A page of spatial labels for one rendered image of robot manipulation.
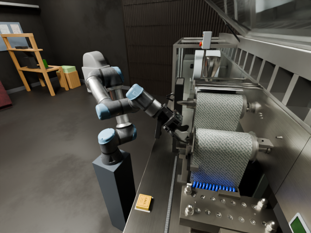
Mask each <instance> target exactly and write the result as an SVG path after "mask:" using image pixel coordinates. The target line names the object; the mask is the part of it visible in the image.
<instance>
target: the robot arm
mask: <svg viewBox="0 0 311 233"><path fill-rule="evenodd" d="M123 83H124V76H123V73H122V71H121V69H120V68H118V67H107V68H100V69H95V70H92V71H91V72H89V74H88V75H87V76H86V79H85V84H86V86H87V88H88V89H89V90H90V91H91V93H92V94H93V96H94V98H95V100H96V102H97V104H98V105H96V111H97V115H98V117H99V119H100V120H106V119H110V118H113V117H116V120H117V123H118V124H117V126H116V128H117V129H116V130H114V129H105V130H103V131H101V132H100V134H99V136H98V139H99V144H100V148H101V151H102V153H101V162H102V163H103V164H104V165H107V166H111V165H114V164H116V163H118V162H119V161H120V160H121V158H122V154H121V151H120V150H119V148H118V146H119V145H122V144H125V143H128V142H131V141H133V140H135V139H136V137H137V130H136V127H135V125H134V124H132V122H130V121H129V118H128V113H135V112H138V111H139V110H140V109H142V110H143V111H144V112H146V113H147V114H148V115H149V116H151V117H153V118H154V119H155V118H157V117H158V119H157V124H156V130H155V132H154V134H155V138H156V139H159V138H160V136H161V134H162V131H161V129H162V126H163V128H164V129H165V130H166V132H168V133H169V135H170V136H171V137H173V138H174V139H176V140H178V141H181V142H183V143H186V144H188V143H189V142H188V141H187V140H186V138H189V136H188V135H189V133H188V132H187V130H188V128H189V126H188V125H182V121H183V115H181V114H180V113H179V112H178V111H177V110H171V109H169V108H168V107H167V104H166V103H165V104H164V105H161V103H159V102H158V101H157V100H156V99H155V98H153V97H152V96H151V95H150V94H149V93H147V92H146V91H145V90H144V89H143V88H142V87H140V86H139V85H138V84H134V85H133V86H132V87H131V89H130V90H129V91H128V92H127V94H126V96H127V98H124V97H123V93H122V89H121V88H122V86H123ZM104 86H105V87H106V89H107V90H108V91H109V93H110V95H109V94H108V92H107V91H106V89H105V88H104ZM174 130H175V131H174Z"/></svg>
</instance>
